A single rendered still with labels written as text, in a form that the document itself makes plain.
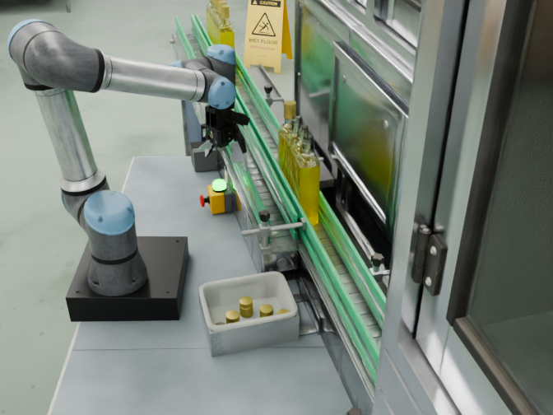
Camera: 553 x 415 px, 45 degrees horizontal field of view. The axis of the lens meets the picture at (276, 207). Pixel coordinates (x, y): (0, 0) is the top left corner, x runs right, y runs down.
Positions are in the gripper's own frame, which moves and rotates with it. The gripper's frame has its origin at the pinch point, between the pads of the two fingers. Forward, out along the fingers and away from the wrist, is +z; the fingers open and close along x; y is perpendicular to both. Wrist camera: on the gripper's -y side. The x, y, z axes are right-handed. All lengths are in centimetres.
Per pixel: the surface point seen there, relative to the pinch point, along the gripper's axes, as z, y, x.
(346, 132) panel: -15.4, -12.0, 32.3
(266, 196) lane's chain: 8.1, -3.3, 12.2
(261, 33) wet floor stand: 49, -260, -184
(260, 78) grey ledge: 3, -73, -43
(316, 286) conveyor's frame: 10, 21, 46
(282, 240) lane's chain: 9.2, 11.4, 28.8
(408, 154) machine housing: -62, 83, 91
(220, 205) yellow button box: 17.4, -3.0, -5.1
